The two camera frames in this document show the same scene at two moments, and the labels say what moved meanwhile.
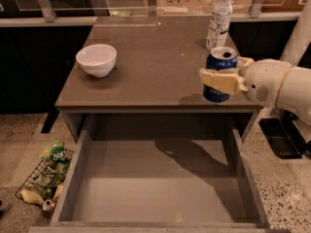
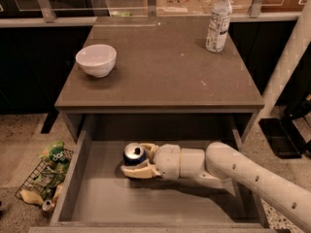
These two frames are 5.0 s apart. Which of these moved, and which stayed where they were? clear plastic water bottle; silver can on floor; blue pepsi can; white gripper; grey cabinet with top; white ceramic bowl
Moved: blue pepsi can; white gripper
Stayed: white ceramic bowl; grey cabinet with top; silver can on floor; clear plastic water bottle
